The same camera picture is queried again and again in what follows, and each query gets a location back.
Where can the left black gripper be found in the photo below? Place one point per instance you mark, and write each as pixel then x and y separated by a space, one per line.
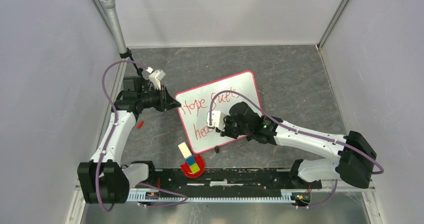
pixel 166 101

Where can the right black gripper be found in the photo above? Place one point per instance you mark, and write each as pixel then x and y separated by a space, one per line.
pixel 227 119

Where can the pink framed whiteboard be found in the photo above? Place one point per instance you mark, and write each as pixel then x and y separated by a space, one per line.
pixel 196 102

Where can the red marker cap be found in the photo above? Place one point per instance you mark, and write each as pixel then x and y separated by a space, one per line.
pixel 140 124

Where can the silver microphone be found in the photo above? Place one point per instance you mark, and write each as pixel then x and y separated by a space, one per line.
pixel 110 9

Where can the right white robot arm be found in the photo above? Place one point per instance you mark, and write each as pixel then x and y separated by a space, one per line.
pixel 346 157

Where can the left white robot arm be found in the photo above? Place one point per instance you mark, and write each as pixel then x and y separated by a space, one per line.
pixel 102 178

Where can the white toy brick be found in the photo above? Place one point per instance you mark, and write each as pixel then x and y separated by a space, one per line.
pixel 185 151

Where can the blue toy brick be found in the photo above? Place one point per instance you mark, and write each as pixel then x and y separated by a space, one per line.
pixel 190 160

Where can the green toy brick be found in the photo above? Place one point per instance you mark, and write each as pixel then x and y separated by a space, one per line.
pixel 194 168

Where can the red curved toy base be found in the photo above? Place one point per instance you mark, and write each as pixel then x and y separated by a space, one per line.
pixel 186 171

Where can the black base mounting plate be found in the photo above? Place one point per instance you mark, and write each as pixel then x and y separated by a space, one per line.
pixel 228 182

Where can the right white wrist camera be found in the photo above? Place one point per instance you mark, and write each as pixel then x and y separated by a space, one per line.
pixel 215 120

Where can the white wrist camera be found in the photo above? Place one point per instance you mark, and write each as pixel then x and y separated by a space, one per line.
pixel 155 78
pixel 215 120

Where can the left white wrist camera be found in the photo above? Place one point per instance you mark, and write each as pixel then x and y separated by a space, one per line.
pixel 155 78

